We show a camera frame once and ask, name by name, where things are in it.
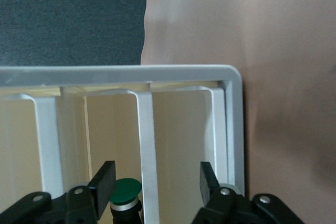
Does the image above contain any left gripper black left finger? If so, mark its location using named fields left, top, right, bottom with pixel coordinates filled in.
left=0, top=160, right=117, bottom=224

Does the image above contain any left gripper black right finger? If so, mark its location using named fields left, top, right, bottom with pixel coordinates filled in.
left=191, top=162, right=307, bottom=224

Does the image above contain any green push button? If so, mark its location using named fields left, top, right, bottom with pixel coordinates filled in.
left=109, top=178, right=144, bottom=224

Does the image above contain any beige cabinet drawer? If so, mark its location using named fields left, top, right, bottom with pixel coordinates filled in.
left=0, top=64, right=246, bottom=224

